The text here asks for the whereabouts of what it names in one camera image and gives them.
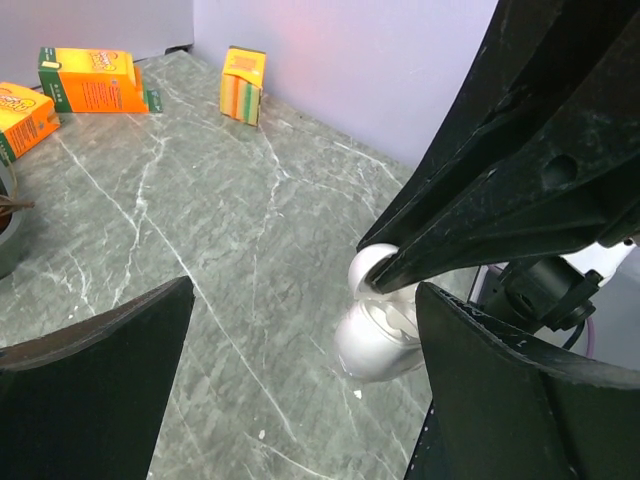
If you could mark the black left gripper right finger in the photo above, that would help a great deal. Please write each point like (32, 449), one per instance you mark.
(508, 405)

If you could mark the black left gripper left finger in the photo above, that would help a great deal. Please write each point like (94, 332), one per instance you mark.
(87, 401)

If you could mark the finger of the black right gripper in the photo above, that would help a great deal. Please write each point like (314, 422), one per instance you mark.
(575, 183)
(532, 50)

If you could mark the white oval charging case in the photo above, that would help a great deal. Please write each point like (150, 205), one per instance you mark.
(377, 340)

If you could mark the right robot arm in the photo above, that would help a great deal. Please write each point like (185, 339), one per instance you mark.
(533, 292)

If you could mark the dark grey fruit tray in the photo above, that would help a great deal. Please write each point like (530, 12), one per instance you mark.
(12, 238)

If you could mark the orange box middle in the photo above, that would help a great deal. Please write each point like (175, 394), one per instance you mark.
(27, 118)

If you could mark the orange striped sponge box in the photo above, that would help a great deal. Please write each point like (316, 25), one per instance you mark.
(241, 86)

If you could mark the orange sponge box near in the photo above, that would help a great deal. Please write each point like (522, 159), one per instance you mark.
(95, 81)

